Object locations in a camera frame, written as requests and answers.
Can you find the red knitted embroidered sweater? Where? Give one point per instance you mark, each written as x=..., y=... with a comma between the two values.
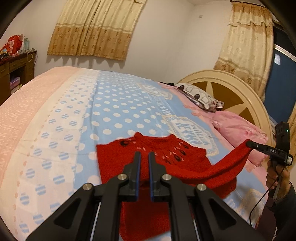
x=115, y=157

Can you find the red gift bag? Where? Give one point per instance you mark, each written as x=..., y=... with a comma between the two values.
x=14, y=45

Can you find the dark window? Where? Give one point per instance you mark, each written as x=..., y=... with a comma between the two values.
x=281, y=88

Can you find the patterned grey white pillow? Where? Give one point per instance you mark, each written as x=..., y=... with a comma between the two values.
x=198, y=96

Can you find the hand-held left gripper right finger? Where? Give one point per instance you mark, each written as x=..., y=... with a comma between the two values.
x=154, y=171

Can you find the polka dot bed sheet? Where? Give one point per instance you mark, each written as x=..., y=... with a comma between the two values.
x=69, y=115

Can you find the person's right forearm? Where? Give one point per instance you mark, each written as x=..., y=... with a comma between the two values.
x=286, y=213

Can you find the brown wooden desk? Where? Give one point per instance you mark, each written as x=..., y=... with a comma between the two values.
x=23, y=67

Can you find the person's right hand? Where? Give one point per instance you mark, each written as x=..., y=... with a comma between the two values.
x=285, y=183

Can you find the clear plastic bottle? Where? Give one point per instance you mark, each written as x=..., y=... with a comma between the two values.
x=26, y=44

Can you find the pink folded quilt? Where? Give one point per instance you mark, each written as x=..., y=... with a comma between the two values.
x=238, y=129

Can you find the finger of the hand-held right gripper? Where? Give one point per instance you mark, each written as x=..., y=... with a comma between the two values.
x=256, y=145

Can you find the cream wooden headboard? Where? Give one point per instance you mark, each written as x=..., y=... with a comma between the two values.
x=231, y=76

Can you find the stack of books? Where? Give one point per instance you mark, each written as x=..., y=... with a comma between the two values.
x=15, y=82

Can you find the wide beige patterned curtain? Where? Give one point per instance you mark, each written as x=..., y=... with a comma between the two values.
x=92, y=30

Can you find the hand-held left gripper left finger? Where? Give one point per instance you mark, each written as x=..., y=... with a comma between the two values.
x=134, y=171

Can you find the dark curtain rod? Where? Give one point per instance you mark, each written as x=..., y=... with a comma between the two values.
x=247, y=3

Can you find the narrow beige patterned curtain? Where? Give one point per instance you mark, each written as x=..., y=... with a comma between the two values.
x=247, y=51

